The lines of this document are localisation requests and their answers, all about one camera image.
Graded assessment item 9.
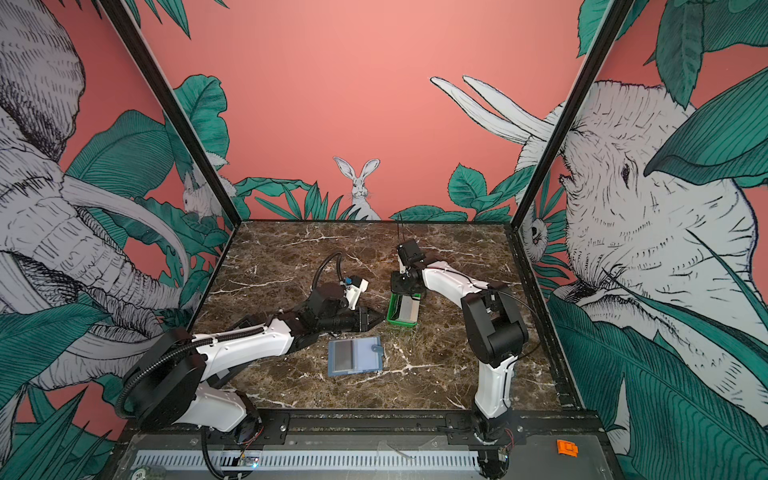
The orange connector clip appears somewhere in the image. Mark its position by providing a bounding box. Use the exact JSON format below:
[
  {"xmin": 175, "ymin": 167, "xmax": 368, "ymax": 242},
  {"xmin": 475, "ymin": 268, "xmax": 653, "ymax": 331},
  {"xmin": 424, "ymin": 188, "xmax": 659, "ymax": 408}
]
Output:
[{"xmin": 556, "ymin": 439, "xmax": 579, "ymax": 458}]

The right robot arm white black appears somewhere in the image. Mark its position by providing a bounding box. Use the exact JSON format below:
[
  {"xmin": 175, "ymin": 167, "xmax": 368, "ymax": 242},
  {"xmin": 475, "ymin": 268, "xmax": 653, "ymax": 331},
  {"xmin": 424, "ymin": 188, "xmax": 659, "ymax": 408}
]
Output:
[{"xmin": 386, "ymin": 239, "xmax": 529, "ymax": 420}]

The black right frame post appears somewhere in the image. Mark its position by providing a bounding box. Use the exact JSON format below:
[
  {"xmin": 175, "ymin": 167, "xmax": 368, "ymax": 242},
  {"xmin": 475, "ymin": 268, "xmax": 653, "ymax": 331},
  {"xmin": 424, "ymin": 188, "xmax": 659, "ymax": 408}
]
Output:
[{"xmin": 511, "ymin": 0, "xmax": 633, "ymax": 232}]

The white slotted cable duct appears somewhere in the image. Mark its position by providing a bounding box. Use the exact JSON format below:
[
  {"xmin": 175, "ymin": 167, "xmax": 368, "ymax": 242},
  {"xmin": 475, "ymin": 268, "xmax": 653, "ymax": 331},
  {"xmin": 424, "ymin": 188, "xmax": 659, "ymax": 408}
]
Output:
[{"xmin": 133, "ymin": 450, "xmax": 481, "ymax": 472}]

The stack of credit cards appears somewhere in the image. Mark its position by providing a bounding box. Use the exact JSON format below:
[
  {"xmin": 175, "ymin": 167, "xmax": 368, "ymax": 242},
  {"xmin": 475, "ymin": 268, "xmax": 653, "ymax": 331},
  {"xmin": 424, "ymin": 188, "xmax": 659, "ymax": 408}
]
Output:
[{"xmin": 397, "ymin": 295, "xmax": 421, "ymax": 325}]

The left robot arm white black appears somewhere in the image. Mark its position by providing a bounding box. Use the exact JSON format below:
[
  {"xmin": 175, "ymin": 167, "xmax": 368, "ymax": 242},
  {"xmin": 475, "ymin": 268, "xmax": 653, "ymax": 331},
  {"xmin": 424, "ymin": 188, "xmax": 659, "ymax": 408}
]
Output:
[{"xmin": 114, "ymin": 280, "xmax": 385, "ymax": 437}]

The black frame post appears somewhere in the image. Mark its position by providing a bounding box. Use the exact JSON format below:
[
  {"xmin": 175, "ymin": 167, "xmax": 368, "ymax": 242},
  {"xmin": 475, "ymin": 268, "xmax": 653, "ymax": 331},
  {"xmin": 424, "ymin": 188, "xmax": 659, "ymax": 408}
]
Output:
[
  {"xmin": 99, "ymin": 0, "xmax": 242, "ymax": 228},
  {"xmin": 511, "ymin": 0, "xmax": 633, "ymax": 232}
]

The black left frame post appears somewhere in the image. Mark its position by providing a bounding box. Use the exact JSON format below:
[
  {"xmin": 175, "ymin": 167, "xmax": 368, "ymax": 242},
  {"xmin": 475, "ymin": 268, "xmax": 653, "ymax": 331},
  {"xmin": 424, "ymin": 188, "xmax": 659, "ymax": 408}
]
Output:
[{"xmin": 99, "ymin": 0, "xmax": 242, "ymax": 228}]

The green plastic card tray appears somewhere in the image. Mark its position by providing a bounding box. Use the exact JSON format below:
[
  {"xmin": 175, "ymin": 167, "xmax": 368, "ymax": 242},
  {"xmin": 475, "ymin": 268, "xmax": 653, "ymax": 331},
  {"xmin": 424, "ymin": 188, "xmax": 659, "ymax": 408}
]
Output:
[{"xmin": 386, "ymin": 293, "xmax": 418, "ymax": 328}]

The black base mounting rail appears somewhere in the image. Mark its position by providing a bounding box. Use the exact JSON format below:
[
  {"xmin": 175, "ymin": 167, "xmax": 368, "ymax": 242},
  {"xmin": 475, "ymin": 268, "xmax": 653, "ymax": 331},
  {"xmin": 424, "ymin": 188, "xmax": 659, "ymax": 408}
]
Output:
[{"xmin": 255, "ymin": 409, "xmax": 526, "ymax": 446}]

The blue leather card holder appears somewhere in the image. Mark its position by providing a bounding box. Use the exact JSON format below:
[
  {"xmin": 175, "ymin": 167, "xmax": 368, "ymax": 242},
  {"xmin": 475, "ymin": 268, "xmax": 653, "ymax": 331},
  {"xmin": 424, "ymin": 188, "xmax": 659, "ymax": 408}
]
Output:
[{"xmin": 328, "ymin": 336, "xmax": 384, "ymax": 377}]

